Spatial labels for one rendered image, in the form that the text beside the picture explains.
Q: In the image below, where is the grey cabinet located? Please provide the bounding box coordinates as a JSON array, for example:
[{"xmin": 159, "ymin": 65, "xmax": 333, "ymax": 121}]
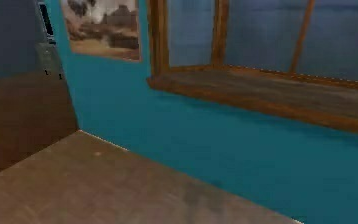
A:
[{"xmin": 34, "ymin": 0, "xmax": 67, "ymax": 81}]

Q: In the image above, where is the brown wooden frame window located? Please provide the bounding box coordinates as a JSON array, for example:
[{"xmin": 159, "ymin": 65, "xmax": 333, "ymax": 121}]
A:
[{"xmin": 146, "ymin": 0, "xmax": 358, "ymax": 137}]

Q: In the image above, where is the brown landscape wall picture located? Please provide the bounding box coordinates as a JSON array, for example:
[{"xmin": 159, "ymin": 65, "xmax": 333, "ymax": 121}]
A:
[{"xmin": 60, "ymin": 0, "xmax": 142, "ymax": 63}]

